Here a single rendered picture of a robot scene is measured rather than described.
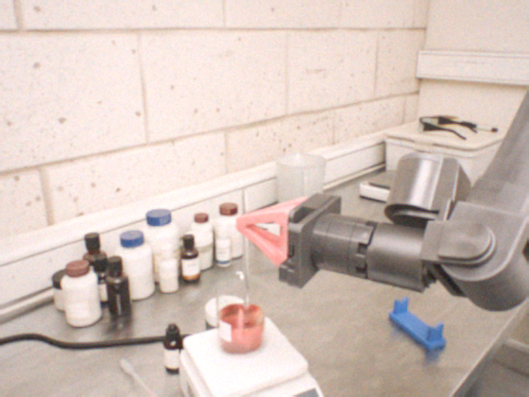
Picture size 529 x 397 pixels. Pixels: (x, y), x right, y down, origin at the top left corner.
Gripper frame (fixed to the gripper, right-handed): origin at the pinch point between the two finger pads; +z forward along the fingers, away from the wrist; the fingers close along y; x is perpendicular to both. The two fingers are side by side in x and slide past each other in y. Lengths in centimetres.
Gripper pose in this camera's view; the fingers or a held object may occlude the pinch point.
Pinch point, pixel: (244, 223)
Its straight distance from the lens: 52.9
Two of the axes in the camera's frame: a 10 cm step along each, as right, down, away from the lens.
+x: 0.1, 9.4, 3.3
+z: -8.7, -1.6, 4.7
